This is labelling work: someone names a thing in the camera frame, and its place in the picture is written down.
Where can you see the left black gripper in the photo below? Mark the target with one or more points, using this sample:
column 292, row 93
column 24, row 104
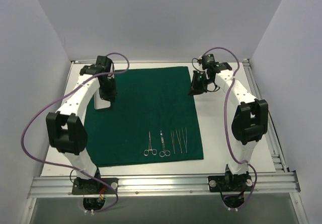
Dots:
column 108, row 93

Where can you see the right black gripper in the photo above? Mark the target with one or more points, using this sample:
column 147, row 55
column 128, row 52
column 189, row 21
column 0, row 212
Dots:
column 198, row 83

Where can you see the metal instrument tray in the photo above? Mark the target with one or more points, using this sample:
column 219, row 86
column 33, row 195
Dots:
column 99, row 103

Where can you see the green surgical cloth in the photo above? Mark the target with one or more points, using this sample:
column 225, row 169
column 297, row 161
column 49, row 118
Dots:
column 148, row 100

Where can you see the silver forceps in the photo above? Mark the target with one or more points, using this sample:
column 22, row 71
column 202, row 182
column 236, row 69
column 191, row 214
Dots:
column 184, row 133

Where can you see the silver tweezers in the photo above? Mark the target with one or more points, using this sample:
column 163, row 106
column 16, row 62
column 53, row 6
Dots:
column 179, row 140
column 173, row 141

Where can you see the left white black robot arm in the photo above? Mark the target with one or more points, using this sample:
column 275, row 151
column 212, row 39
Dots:
column 66, row 131

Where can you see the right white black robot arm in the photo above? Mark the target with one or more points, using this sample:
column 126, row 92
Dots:
column 245, row 116

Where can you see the back aluminium rail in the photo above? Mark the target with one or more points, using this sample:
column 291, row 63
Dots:
column 156, row 61

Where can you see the aluminium rail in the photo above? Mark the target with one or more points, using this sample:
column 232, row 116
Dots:
column 263, row 118
column 162, row 185
column 156, row 61

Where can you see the right aluminium rail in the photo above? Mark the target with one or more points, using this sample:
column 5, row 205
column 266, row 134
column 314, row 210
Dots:
column 263, row 118

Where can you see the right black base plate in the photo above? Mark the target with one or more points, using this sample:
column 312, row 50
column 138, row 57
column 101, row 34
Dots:
column 228, row 183

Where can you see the front aluminium rail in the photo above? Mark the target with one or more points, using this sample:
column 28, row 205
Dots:
column 162, row 185

